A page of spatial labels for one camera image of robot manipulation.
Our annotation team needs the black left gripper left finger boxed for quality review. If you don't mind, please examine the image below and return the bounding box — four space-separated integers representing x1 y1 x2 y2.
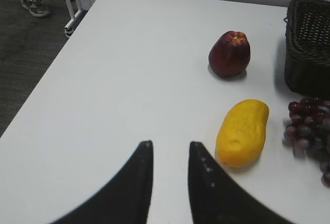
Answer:
54 141 153 223

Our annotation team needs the yellow mango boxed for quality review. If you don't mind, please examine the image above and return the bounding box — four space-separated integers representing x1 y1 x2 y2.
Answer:
216 99 269 168

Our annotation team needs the dark red wax apple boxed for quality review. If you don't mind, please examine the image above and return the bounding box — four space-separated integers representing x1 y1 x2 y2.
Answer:
208 31 251 78

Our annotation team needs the black wicker basket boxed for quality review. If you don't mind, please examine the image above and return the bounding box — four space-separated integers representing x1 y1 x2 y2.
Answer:
284 0 329 98

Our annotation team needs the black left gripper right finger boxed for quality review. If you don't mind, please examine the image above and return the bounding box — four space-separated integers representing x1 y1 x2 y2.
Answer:
189 142 289 224

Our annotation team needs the purple grape bunch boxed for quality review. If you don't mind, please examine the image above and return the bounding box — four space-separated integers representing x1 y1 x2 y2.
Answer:
283 97 329 188

